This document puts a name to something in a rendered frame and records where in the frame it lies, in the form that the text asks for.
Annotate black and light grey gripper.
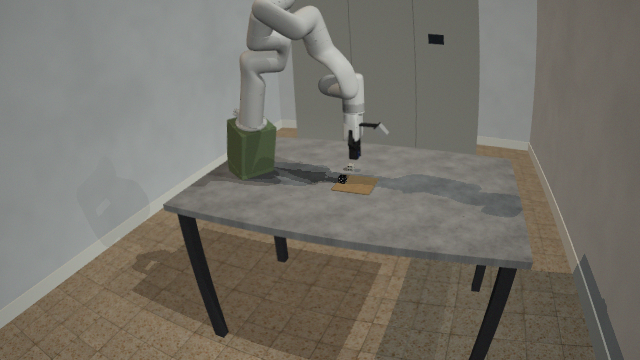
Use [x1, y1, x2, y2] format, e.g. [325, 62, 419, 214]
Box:
[343, 110, 365, 160]

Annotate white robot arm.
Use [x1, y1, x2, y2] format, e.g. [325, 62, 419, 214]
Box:
[233, 0, 365, 131]

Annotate tan mat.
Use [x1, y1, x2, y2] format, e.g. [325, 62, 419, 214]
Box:
[331, 174, 379, 195]

